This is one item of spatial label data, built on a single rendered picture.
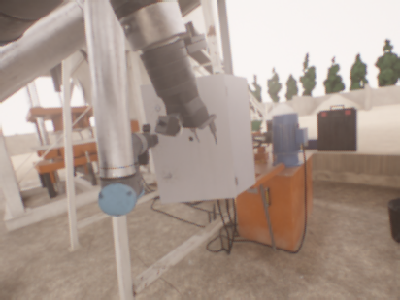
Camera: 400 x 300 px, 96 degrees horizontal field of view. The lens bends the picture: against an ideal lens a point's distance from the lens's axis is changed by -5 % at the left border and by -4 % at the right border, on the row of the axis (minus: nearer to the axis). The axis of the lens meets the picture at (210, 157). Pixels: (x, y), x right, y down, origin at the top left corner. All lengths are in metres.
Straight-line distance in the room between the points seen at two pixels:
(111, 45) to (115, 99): 0.12
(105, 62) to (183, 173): 0.62
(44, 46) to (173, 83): 0.49
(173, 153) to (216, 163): 0.22
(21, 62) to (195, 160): 0.69
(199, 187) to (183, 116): 0.68
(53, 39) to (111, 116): 0.31
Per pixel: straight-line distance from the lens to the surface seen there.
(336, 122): 3.29
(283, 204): 1.53
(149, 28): 0.31
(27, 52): 0.75
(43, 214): 3.59
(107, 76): 0.53
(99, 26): 0.57
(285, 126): 1.60
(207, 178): 0.96
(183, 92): 0.33
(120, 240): 1.13
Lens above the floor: 1.04
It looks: 11 degrees down
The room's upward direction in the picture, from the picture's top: 7 degrees counter-clockwise
